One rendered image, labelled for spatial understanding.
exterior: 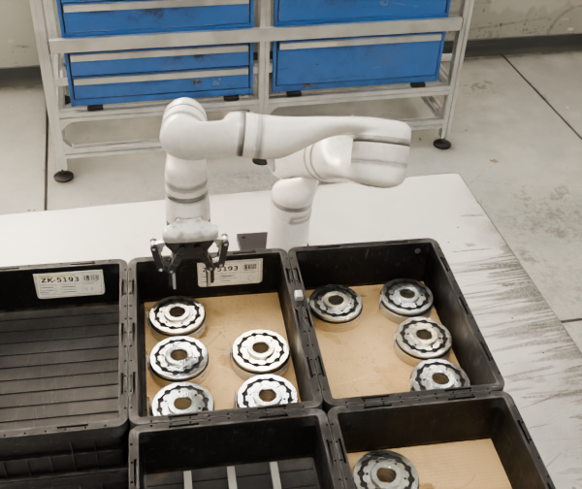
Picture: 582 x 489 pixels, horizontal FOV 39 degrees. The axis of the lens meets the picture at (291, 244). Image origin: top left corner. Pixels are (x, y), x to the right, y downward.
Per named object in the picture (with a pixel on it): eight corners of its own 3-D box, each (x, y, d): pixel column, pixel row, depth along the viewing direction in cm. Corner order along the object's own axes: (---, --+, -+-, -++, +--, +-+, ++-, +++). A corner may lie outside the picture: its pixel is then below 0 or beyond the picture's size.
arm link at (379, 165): (415, 191, 129) (350, 185, 153) (422, 131, 129) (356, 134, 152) (362, 186, 126) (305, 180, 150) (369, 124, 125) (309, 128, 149)
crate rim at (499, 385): (285, 256, 159) (286, 246, 158) (434, 245, 164) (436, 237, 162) (324, 416, 128) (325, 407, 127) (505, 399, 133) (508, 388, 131)
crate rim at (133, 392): (129, 267, 155) (127, 257, 153) (285, 256, 159) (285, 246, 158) (129, 436, 124) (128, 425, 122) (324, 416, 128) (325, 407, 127)
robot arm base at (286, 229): (265, 244, 193) (271, 185, 182) (304, 246, 193) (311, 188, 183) (265, 271, 186) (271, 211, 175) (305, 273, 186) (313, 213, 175)
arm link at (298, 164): (306, 134, 148) (353, 129, 151) (260, 137, 173) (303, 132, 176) (310, 184, 149) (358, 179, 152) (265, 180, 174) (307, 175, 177)
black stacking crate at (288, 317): (134, 305, 161) (129, 260, 154) (283, 294, 165) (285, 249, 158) (136, 473, 130) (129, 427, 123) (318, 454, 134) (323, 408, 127)
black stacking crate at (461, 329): (285, 294, 165) (287, 249, 158) (426, 283, 169) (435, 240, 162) (321, 454, 134) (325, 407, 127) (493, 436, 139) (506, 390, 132)
